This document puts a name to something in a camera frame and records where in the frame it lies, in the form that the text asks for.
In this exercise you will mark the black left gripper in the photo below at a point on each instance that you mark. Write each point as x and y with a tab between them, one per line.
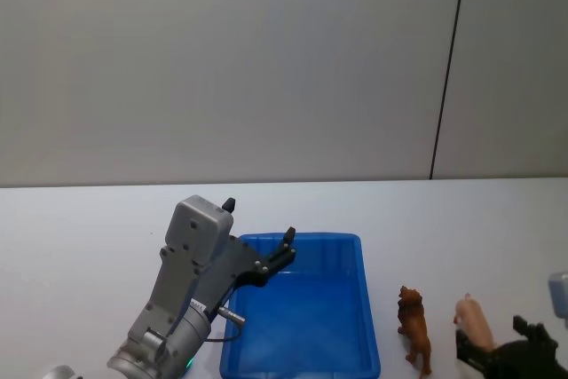
224	270

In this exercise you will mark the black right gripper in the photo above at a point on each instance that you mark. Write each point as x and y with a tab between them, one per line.
528	361

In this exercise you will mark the pink toy pig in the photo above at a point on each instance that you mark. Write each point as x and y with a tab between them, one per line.
475	319

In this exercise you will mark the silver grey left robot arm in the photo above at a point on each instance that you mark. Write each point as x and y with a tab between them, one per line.
177	281

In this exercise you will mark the brown toy lion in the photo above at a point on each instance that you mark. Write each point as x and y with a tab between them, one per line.
416	330

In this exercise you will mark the blue plastic bin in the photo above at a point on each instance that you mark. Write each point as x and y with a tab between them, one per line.
306	312

